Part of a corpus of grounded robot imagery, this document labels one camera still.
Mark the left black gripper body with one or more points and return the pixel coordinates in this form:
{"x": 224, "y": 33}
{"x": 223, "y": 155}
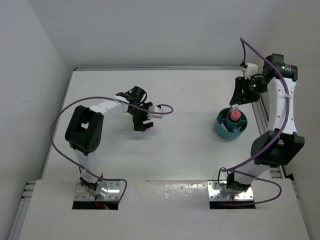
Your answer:
{"x": 138, "y": 116}

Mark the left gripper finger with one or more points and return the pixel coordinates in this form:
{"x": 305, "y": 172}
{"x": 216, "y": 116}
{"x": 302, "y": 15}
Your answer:
{"x": 140, "y": 128}
{"x": 148, "y": 125}

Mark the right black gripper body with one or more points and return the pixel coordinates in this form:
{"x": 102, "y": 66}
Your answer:
{"x": 253, "y": 88}

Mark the pink highlighter marker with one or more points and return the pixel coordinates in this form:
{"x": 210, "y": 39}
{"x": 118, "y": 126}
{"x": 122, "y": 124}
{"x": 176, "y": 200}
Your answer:
{"x": 235, "y": 116}

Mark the purple capped white marker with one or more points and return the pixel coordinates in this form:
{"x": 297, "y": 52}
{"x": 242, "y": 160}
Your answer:
{"x": 220, "y": 122}

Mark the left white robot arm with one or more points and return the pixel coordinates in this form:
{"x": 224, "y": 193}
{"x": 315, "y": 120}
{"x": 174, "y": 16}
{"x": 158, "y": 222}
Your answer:
{"x": 85, "y": 129}

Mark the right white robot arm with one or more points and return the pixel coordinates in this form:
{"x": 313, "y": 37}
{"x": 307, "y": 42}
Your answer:
{"x": 281, "y": 142}

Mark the teal round divided organizer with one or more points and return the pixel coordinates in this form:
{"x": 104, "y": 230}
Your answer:
{"x": 226, "y": 134}

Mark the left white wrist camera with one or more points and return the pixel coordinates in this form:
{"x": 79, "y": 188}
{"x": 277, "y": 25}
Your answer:
{"x": 154, "y": 112}

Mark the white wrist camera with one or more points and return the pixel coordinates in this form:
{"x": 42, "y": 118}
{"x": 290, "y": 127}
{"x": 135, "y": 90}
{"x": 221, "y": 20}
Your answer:
{"x": 248, "y": 69}
{"x": 154, "y": 112}

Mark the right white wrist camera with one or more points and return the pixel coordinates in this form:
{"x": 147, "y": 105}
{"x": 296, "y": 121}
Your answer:
{"x": 248, "y": 69}

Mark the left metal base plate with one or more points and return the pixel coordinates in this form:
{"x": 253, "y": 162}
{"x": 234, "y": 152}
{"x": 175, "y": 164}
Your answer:
{"x": 108, "y": 191}

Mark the metal base plate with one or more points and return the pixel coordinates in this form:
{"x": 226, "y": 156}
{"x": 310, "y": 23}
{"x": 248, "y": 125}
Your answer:
{"x": 218, "y": 192}
{"x": 108, "y": 191}

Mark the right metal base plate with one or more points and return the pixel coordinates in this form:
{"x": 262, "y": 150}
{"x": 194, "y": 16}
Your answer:
{"x": 218, "y": 192}

